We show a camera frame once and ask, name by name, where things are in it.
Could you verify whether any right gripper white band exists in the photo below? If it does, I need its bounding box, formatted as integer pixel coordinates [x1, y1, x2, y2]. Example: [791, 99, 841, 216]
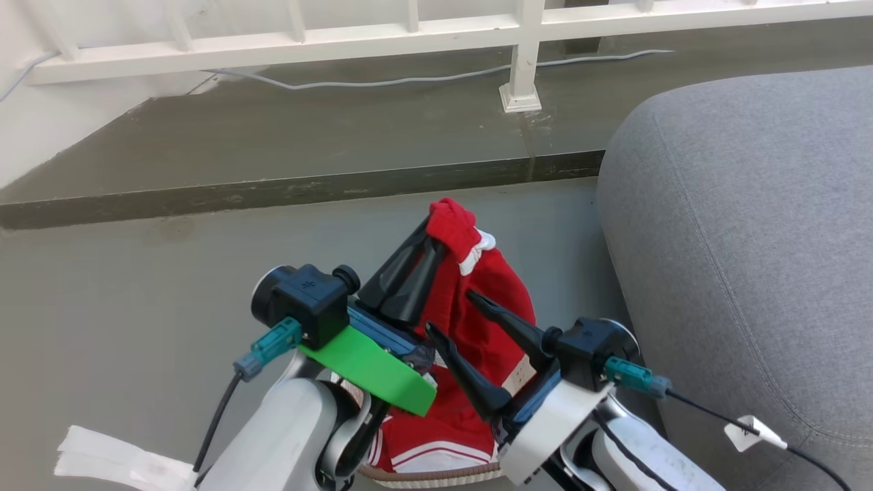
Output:
[425, 291, 612, 487]

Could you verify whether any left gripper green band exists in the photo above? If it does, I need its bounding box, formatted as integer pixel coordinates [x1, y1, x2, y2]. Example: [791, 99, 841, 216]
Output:
[297, 217, 445, 418]

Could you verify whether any red and white garment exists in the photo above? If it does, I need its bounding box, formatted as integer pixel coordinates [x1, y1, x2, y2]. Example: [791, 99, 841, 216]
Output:
[368, 198, 539, 475]

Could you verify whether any woven laundry basket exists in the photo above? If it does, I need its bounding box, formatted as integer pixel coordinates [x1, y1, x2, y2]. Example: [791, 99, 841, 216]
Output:
[331, 372, 507, 490]

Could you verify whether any white metal railing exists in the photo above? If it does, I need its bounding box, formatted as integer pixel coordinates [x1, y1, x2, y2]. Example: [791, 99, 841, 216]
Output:
[0, 0, 873, 114]

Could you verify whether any grey fabric sofa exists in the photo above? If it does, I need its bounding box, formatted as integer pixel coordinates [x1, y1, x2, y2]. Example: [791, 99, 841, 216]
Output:
[597, 65, 873, 491]

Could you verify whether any white cloth strip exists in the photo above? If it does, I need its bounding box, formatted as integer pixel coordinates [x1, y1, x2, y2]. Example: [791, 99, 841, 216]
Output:
[53, 425, 198, 491]

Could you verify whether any black cable with teal plug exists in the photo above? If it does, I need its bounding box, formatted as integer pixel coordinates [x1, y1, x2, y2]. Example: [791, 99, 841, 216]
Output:
[193, 317, 303, 475]
[604, 356, 853, 491]

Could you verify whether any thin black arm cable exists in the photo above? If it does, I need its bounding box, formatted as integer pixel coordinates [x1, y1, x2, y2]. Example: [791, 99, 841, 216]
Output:
[592, 409, 666, 491]

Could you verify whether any light grey floor cable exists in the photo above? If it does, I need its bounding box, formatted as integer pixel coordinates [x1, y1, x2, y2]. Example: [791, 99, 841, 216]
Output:
[0, 48, 676, 103]

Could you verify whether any white cable tag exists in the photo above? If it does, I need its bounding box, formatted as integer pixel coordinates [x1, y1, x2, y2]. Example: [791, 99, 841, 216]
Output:
[723, 415, 788, 452]

